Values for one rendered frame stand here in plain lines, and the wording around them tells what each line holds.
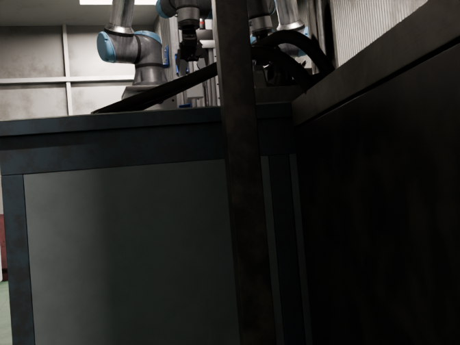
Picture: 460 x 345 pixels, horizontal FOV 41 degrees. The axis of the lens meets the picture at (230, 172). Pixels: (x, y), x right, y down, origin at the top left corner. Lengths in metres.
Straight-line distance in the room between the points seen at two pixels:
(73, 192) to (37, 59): 8.19
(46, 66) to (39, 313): 8.22
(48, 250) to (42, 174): 0.18
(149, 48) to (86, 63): 7.14
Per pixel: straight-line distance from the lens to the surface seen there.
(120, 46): 2.45
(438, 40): 0.74
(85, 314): 1.51
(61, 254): 1.50
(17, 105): 9.52
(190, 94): 1.95
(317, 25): 1.39
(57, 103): 9.50
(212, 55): 2.67
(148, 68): 2.49
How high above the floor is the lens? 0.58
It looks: 2 degrees up
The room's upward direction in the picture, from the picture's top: 5 degrees counter-clockwise
